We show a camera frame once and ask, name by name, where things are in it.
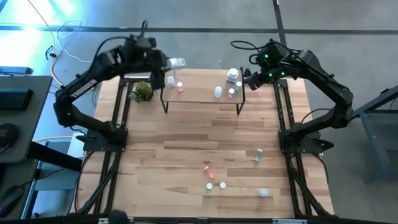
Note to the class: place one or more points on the person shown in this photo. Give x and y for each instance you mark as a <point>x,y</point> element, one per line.
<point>118,217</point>

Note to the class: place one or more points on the pink vial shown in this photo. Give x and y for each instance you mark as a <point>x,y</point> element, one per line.
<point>209,173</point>

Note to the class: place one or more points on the orange pill bottle white cap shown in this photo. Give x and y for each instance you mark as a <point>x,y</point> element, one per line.
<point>179,84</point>

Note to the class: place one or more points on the white bottle with printed label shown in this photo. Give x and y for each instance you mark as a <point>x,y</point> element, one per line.
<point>177,63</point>

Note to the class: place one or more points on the white box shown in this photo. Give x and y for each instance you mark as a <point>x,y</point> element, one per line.
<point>76,147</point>

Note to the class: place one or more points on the white Melatonin supplement bottle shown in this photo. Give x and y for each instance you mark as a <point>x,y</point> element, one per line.
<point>232,74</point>

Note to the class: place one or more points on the teal pill bottle white cap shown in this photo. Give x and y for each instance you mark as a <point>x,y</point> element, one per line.
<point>209,186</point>

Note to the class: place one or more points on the clear pill bottle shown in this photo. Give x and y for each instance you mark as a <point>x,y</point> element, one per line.
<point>171,81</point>

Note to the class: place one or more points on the black box on desk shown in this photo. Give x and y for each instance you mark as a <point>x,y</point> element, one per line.
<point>15,99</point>

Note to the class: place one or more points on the blue-grey metal table frame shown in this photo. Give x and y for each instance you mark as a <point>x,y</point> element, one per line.
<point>382,97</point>

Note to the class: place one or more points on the potted green succulent plant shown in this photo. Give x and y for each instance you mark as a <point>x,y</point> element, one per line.
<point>142,92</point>

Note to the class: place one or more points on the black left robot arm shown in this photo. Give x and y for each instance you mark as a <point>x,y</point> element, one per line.
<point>105,62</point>

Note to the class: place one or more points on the yellow pill bottle white cap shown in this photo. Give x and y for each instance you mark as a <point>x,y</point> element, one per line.
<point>222,185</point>

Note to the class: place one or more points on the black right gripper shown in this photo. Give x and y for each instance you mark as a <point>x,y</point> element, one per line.
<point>264,77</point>

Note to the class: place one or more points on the black round pouch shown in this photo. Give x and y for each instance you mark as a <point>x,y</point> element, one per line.
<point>7,134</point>

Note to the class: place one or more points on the grey desk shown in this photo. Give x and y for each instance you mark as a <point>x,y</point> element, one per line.
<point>37,105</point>

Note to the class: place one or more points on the black aluminium table frame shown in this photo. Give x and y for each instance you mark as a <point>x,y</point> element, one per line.
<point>161,219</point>

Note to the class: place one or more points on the dark flat bar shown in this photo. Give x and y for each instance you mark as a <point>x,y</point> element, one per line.
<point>15,70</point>

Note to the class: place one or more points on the black support beam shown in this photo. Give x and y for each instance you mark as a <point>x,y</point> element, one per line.
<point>53,155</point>

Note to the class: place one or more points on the silver aluminium frame post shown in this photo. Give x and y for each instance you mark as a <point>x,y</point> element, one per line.
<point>289,221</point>

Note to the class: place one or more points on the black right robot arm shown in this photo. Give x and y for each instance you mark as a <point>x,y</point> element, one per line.
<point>323,81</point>

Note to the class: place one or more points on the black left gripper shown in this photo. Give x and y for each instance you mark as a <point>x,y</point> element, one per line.
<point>157,62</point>

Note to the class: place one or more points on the translucent white pill bottle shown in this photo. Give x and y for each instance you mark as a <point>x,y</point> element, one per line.
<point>263,192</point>

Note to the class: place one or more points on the wooden shelf black metal legs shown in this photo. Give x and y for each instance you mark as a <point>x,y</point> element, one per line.
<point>199,84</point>

